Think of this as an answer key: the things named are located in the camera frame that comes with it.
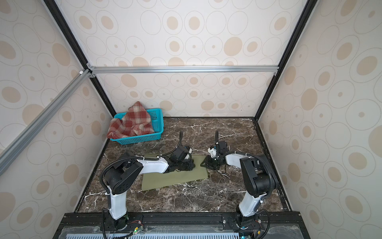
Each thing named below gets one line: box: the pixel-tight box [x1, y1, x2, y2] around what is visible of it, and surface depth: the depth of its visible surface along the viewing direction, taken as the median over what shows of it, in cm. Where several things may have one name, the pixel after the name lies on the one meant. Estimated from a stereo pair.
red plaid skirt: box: [106, 101, 155, 139], surface depth 111 cm
